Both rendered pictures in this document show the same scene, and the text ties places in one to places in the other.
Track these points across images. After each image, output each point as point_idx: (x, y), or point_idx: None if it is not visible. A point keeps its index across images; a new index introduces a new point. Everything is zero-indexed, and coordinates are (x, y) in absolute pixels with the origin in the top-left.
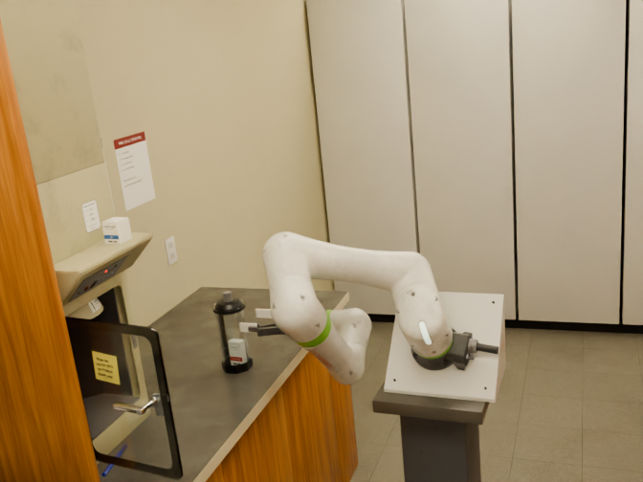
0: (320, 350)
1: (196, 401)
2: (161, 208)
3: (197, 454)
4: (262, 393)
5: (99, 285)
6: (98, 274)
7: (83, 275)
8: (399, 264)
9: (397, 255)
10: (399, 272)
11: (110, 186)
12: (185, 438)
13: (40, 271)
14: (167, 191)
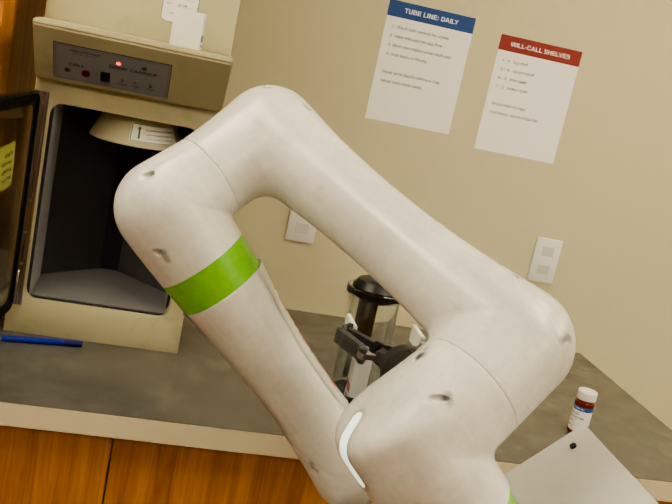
0: (206, 337)
1: (225, 381)
2: (558, 185)
3: (66, 396)
4: (277, 432)
5: (152, 105)
6: (97, 57)
7: (44, 29)
8: (458, 282)
9: (478, 267)
10: (445, 298)
11: (460, 95)
12: (112, 382)
13: None
14: (589, 170)
